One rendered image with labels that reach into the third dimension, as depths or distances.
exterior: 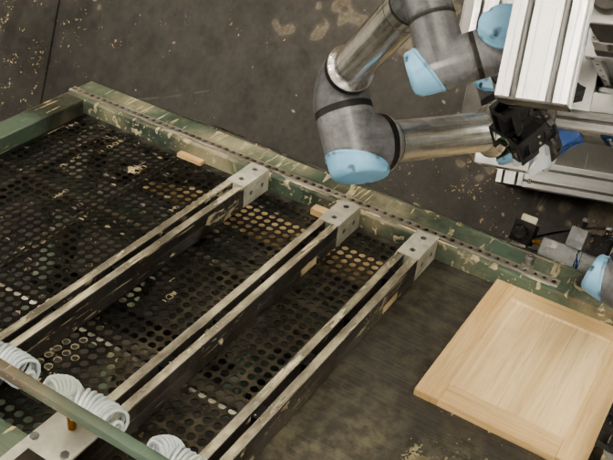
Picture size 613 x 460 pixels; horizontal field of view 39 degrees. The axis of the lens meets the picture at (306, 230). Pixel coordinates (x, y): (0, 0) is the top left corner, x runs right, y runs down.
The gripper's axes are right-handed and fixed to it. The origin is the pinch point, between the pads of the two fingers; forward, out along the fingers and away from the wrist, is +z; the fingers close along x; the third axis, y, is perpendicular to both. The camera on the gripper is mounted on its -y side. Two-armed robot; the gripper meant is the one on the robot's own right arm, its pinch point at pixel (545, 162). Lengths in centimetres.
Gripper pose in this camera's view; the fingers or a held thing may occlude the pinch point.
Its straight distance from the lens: 157.6
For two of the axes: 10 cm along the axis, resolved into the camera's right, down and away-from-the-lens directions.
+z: 3.4, 5.9, 7.3
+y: -7.7, 6.3, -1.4
